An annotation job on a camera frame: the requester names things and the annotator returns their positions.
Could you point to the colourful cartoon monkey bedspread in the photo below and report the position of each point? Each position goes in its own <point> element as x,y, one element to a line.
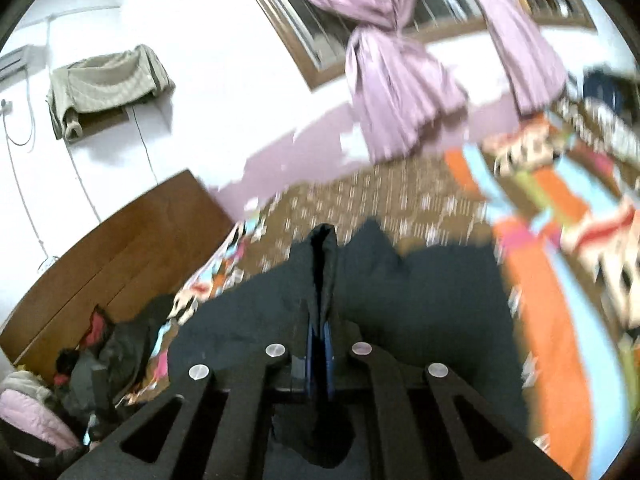
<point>561,208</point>

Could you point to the pink curtain right panel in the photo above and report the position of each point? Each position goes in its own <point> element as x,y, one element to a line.
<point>535,71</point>

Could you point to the dark green large garment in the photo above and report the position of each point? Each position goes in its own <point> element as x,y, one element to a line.
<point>443,304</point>

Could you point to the navy blue cap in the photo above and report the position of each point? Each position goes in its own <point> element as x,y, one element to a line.
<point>606,87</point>

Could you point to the pink curtain panel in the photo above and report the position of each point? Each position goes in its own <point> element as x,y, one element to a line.
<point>535,71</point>
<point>397,87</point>

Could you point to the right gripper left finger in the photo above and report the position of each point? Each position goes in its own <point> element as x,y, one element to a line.
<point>207,425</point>

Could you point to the pink curtain left panel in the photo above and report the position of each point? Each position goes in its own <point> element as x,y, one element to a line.
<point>397,87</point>

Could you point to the wooden headboard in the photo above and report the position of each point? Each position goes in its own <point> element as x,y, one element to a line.
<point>149,247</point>

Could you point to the pink padded jacket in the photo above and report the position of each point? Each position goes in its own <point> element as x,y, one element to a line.
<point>30,425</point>

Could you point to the dark clothes pile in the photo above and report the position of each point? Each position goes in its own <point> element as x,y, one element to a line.
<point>100,375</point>

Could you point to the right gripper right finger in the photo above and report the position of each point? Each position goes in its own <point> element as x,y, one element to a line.
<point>425,423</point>

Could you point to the wooden framed window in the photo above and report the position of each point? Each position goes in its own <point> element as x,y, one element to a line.
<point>322,34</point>

